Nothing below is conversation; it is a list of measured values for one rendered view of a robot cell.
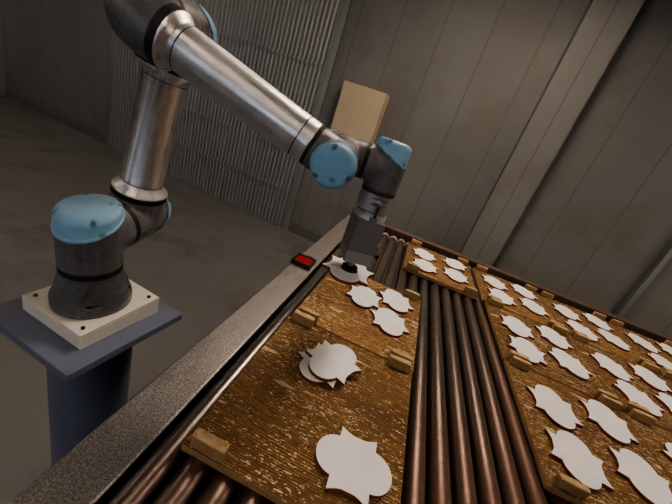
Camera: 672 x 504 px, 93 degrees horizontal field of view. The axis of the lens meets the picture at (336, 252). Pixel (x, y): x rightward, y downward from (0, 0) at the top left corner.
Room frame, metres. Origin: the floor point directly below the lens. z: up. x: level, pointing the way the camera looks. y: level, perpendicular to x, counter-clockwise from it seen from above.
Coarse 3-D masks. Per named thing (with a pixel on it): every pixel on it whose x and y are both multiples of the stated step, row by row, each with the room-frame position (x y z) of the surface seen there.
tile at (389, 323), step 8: (376, 312) 0.87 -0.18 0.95; (384, 312) 0.88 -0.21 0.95; (392, 312) 0.90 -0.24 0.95; (376, 320) 0.82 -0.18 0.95; (384, 320) 0.84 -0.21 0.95; (392, 320) 0.85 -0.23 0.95; (400, 320) 0.87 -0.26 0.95; (384, 328) 0.80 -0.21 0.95; (392, 328) 0.81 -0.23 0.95; (400, 328) 0.83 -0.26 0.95; (392, 336) 0.78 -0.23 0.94; (400, 336) 0.80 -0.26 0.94
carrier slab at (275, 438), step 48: (288, 336) 0.63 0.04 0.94; (336, 336) 0.70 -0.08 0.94; (240, 384) 0.45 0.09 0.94; (288, 384) 0.49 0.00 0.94; (336, 384) 0.54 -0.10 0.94; (384, 384) 0.59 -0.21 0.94; (192, 432) 0.34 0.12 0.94; (240, 432) 0.36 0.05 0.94; (288, 432) 0.39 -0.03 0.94; (336, 432) 0.42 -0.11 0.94; (384, 432) 0.46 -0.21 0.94; (240, 480) 0.30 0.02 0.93; (288, 480) 0.32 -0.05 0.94
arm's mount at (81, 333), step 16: (48, 288) 0.55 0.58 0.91; (32, 304) 0.50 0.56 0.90; (48, 304) 0.51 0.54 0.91; (128, 304) 0.58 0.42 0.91; (144, 304) 0.60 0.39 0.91; (48, 320) 0.49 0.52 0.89; (64, 320) 0.48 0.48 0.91; (80, 320) 0.50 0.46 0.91; (96, 320) 0.51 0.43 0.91; (112, 320) 0.52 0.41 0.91; (128, 320) 0.56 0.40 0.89; (64, 336) 0.47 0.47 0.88; (80, 336) 0.46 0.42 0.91; (96, 336) 0.49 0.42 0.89
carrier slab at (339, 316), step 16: (320, 288) 0.91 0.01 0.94; (336, 288) 0.95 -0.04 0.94; (384, 288) 1.07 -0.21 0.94; (304, 304) 0.79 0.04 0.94; (320, 304) 0.82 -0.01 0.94; (336, 304) 0.85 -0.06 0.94; (352, 304) 0.88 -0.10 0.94; (416, 304) 1.03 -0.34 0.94; (320, 320) 0.74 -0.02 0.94; (336, 320) 0.77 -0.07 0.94; (352, 320) 0.79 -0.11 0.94; (368, 320) 0.82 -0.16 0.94; (416, 320) 0.92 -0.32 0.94; (352, 336) 0.72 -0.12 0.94; (368, 336) 0.75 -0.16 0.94; (384, 336) 0.77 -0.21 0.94; (416, 336) 0.83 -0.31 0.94; (384, 352) 0.70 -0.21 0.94
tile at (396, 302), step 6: (384, 294) 1.00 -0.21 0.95; (390, 294) 1.02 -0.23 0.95; (396, 294) 1.03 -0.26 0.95; (384, 300) 0.96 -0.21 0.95; (390, 300) 0.97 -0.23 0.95; (396, 300) 0.99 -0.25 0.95; (402, 300) 1.01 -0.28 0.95; (390, 306) 0.94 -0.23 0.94; (396, 306) 0.95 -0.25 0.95; (402, 306) 0.96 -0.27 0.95; (408, 306) 0.98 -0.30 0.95; (396, 312) 0.93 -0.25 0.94; (402, 312) 0.93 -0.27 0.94
